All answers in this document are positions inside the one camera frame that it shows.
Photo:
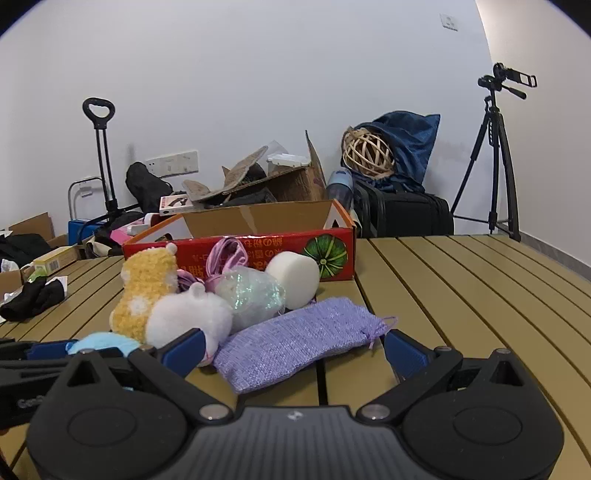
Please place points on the black rolled bag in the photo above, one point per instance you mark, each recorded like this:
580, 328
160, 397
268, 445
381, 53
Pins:
145, 184

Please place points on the blue box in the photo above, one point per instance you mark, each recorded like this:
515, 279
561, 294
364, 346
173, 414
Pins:
81, 230

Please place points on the green and white small bottle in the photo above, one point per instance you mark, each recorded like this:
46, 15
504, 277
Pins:
37, 273

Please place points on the beige cloth bag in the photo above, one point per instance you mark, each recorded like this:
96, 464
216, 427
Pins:
104, 248

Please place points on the open brown cardboard box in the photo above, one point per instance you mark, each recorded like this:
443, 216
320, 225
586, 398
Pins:
32, 226

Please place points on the white foam block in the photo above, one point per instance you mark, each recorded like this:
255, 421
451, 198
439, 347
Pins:
293, 277

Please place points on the black suitcase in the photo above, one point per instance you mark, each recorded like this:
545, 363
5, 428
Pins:
406, 214

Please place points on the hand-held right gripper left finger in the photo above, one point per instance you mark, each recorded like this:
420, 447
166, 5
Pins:
184, 353

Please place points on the yellow plush toy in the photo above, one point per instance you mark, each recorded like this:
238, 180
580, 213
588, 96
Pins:
143, 286

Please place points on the white wall socket plate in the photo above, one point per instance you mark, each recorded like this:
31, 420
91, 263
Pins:
173, 164

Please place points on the iridescent plastic bag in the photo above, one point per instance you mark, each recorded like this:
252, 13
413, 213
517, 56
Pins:
251, 295

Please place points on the pink satin cloth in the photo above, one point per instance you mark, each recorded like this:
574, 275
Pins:
226, 258

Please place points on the red cardboard box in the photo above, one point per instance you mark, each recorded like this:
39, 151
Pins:
277, 249

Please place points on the black cloth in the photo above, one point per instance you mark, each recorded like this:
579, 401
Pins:
30, 300

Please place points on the black tripod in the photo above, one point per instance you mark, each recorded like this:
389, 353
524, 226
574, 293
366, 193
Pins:
494, 152

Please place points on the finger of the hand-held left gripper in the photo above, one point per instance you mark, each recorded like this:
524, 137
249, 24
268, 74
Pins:
27, 368
46, 351

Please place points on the white plush toy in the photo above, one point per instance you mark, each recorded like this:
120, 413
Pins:
189, 316

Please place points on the clear plastic box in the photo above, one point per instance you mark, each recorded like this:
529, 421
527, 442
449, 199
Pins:
288, 159

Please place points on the blue velvet bag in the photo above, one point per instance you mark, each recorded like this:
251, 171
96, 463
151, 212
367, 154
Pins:
413, 138

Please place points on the rattan ball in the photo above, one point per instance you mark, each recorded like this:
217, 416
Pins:
369, 154

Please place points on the light blue plush item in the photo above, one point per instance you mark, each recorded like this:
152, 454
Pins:
101, 342

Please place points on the purple knitted pouch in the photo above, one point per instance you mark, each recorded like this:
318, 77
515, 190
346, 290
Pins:
295, 341

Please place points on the white wall switch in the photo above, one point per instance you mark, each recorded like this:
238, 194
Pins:
449, 22

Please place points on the black backpack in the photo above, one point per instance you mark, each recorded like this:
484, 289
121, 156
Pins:
23, 247

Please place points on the blue water bottle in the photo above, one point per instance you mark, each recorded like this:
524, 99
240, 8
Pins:
339, 187

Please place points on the white box with black picture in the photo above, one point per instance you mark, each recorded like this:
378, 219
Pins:
175, 204

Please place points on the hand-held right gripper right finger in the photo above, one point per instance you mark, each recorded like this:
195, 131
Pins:
406, 357

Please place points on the black hand cart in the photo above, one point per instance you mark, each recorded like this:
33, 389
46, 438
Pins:
102, 152

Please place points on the yellow-green small box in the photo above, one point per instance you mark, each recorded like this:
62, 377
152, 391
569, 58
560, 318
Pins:
55, 259

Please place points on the pink bag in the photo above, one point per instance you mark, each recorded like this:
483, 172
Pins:
122, 235

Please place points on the white paper slip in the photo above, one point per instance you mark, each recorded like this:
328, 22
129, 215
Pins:
56, 279

